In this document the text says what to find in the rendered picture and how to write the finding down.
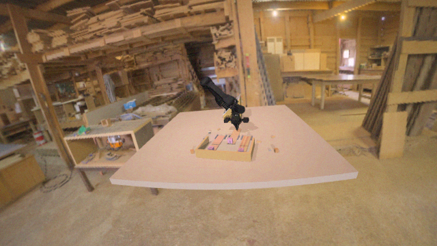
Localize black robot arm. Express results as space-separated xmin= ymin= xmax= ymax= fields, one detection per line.
xmin=200 ymin=77 xmax=245 ymax=124

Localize orange strip with pink zigzag pattern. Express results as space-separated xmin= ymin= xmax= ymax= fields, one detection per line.
xmin=231 ymin=129 xmax=241 ymax=135

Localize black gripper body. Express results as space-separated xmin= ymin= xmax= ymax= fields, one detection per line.
xmin=224 ymin=112 xmax=249 ymax=123

